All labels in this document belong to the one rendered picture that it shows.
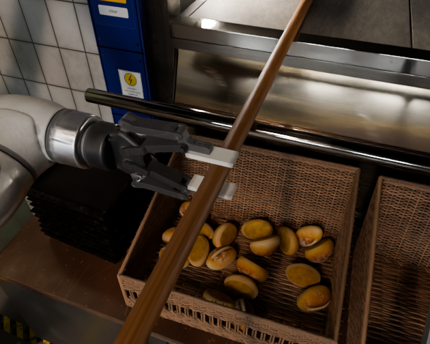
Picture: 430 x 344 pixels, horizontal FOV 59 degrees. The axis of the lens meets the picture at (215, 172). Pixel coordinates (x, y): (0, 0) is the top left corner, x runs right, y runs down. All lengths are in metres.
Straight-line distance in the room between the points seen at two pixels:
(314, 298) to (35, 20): 1.16
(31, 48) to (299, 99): 0.89
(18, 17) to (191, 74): 0.59
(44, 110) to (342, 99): 0.73
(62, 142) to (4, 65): 0.99
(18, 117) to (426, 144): 0.93
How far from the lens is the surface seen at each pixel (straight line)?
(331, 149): 0.68
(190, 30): 1.08
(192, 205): 0.50
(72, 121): 0.62
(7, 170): 0.62
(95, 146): 0.59
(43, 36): 1.38
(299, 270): 1.13
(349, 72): 1.02
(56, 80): 1.45
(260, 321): 0.95
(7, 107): 0.68
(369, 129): 1.09
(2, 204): 0.61
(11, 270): 1.33
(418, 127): 1.10
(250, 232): 1.21
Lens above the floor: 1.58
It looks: 43 degrees down
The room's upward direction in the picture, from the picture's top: straight up
